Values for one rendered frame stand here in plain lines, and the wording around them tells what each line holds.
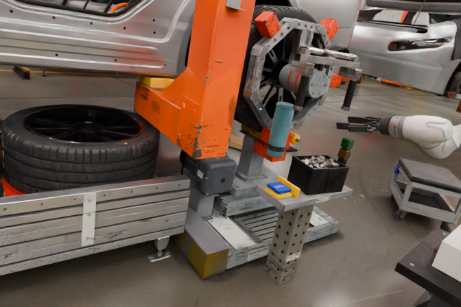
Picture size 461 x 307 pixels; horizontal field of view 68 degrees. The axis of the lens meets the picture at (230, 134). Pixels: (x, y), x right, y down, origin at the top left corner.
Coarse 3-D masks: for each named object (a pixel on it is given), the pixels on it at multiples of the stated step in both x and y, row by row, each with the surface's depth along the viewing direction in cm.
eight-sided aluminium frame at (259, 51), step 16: (288, 32) 156; (320, 32) 167; (256, 48) 152; (320, 48) 178; (256, 64) 153; (256, 80) 155; (256, 96) 158; (320, 96) 186; (256, 112) 168; (304, 112) 184
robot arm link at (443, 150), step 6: (456, 126) 134; (456, 132) 133; (456, 138) 133; (444, 144) 133; (450, 144) 133; (456, 144) 133; (426, 150) 137; (432, 150) 135; (438, 150) 135; (444, 150) 134; (450, 150) 135; (432, 156) 140; (438, 156) 139; (444, 156) 139
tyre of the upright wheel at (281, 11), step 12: (276, 12) 159; (288, 12) 163; (300, 12) 167; (252, 24) 157; (252, 36) 156; (240, 84) 161; (240, 96) 164; (240, 108) 166; (240, 120) 174; (252, 120) 174
